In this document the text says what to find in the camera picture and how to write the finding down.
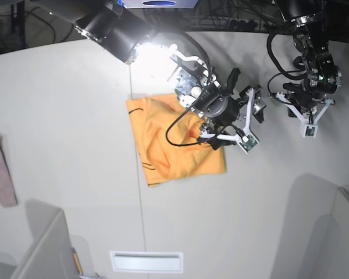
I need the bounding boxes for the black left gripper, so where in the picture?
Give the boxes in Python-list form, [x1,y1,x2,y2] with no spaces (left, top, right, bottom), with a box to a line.
[283,83,323,118]

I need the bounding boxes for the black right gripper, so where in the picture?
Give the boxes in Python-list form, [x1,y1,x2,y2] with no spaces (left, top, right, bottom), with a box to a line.
[192,68,266,151]

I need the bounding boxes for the orange yellow T-shirt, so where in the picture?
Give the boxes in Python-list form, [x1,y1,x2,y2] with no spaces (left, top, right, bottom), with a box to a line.
[126,94,226,186]

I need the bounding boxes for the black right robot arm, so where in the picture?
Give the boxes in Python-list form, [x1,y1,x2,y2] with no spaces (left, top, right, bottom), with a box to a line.
[38,1,265,153]

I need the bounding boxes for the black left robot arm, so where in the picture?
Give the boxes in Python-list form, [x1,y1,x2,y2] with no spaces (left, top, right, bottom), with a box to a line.
[266,1,342,124]

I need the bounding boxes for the purple box with blue oval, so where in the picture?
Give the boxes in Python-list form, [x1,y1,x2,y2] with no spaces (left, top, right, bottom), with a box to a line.
[117,0,198,9]

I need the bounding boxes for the white paper label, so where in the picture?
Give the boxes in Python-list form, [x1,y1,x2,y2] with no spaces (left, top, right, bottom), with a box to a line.
[110,251,184,274]

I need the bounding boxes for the orange pencil in bin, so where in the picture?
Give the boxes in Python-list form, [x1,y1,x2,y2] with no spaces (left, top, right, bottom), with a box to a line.
[72,248,83,276]

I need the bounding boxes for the grey left bin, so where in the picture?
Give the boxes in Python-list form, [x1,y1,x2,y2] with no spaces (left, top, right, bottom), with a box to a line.
[11,209,80,278]

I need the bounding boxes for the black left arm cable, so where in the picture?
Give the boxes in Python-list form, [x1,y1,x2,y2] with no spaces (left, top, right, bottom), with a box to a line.
[266,31,303,81]

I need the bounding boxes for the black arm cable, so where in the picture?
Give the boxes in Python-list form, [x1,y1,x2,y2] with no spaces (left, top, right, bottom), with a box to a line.
[266,31,303,81]
[174,30,215,85]

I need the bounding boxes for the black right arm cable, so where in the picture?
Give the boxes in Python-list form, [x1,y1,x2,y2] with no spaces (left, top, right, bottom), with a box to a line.
[174,30,215,85]

